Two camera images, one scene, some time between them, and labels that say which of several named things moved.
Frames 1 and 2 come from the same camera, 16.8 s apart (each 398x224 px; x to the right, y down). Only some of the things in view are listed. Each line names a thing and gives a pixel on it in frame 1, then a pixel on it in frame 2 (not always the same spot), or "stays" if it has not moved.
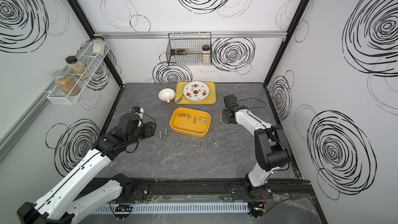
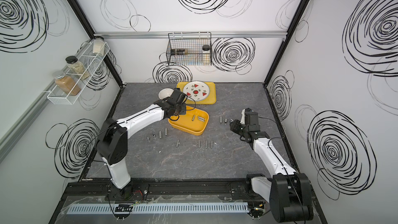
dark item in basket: [180, 52] stays
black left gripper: [150, 129] → [184, 111]
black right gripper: [224, 114] → [235, 125]
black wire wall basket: [189, 49] stays
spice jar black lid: [76, 68] stays
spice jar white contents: [99, 45] stays
